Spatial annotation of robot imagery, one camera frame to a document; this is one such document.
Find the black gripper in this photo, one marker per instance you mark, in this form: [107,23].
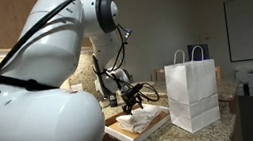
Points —
[133,97]

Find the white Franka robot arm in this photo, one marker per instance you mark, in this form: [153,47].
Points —
[40,127]

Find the shallow white cardboard box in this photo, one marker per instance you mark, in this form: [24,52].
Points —
[133,138]

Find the white paper bag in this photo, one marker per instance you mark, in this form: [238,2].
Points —
[193,97]

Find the wooden dining chair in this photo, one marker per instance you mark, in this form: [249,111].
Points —
[218,73]
[159,75]

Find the dark monitor with blue glow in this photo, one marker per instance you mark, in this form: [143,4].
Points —
[197,51]

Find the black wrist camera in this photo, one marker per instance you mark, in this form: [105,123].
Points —
[136,88]

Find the wide white wall outlet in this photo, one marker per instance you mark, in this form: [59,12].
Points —
[77,87]

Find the wooden wall cabinet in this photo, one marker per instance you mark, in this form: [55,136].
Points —
[1,21]

